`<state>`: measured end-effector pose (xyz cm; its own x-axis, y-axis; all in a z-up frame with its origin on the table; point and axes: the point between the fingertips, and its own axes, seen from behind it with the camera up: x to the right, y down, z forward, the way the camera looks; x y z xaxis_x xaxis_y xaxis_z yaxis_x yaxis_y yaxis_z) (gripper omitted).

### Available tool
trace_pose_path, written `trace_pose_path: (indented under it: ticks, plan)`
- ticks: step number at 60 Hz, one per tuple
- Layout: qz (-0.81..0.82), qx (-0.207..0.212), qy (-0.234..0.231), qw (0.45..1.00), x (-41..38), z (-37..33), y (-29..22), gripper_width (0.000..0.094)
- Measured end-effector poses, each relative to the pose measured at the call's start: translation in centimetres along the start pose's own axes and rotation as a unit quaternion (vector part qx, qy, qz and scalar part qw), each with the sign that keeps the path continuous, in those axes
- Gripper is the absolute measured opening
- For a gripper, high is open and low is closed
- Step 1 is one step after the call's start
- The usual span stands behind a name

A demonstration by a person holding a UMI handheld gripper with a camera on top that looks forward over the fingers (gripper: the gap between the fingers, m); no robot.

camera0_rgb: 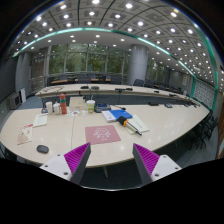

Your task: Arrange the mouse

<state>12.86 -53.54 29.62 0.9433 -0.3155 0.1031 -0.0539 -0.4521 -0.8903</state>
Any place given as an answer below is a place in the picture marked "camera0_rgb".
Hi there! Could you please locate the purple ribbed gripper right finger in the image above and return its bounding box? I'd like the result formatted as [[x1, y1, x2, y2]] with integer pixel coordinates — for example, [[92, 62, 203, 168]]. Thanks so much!
[[132, 143, 181, 185]]

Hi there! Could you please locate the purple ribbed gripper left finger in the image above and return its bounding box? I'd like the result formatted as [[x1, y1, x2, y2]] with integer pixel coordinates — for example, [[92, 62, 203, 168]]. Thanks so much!
[[41, 143, 91, 184]]

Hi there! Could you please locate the dark grey computer mouse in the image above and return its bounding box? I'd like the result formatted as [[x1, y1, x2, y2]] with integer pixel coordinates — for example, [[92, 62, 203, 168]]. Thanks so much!
[[36, 145, 49, 154]]

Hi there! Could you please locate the pink mouse pad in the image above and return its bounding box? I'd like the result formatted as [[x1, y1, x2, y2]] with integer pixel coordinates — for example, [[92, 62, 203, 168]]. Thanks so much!
[[85, 125, 121, 145]]

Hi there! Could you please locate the pale green paper pad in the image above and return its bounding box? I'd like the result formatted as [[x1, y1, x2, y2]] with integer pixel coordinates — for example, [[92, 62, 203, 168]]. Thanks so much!
[[128, 115, 149, 132]]

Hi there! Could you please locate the white paper sheet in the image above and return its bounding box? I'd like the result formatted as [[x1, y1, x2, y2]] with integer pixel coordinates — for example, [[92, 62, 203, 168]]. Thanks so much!
[[33, 114, 48, 127]]

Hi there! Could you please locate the red patterned booklet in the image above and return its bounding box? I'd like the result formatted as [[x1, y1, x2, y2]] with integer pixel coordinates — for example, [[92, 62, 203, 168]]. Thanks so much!
[[17, 124, 33, 145]]

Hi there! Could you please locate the beige cardboard box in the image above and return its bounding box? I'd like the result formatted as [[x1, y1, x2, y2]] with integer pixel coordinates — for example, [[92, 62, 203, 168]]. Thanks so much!
[[69, 97, 87, 110]]

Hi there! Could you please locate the blue folder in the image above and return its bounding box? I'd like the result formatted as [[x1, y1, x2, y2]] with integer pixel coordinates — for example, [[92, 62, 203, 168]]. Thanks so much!
[[110, 109, 133, 120]]

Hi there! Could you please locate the grey desk phone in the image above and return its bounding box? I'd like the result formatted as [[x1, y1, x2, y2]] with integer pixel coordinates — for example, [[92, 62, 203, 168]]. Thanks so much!
[[94, 104, 111, 113]]

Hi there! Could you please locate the white paper cup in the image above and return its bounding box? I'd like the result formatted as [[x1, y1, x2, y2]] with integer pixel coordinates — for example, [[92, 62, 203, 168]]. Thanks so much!
[[46, 101, 53, 115]]

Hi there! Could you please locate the white cup with green label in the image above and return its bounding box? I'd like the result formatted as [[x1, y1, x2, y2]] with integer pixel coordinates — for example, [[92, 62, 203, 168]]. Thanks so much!
[[87, 100, 95, 113]]

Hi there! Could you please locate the red orange water bottle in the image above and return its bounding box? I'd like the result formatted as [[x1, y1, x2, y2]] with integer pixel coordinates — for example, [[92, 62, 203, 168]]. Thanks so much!
[[60, 94, 67, 115]]

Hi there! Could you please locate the grey round pillar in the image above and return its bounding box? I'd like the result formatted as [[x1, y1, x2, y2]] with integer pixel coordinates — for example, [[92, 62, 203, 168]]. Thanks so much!
[[127, 44, 148, 85]]

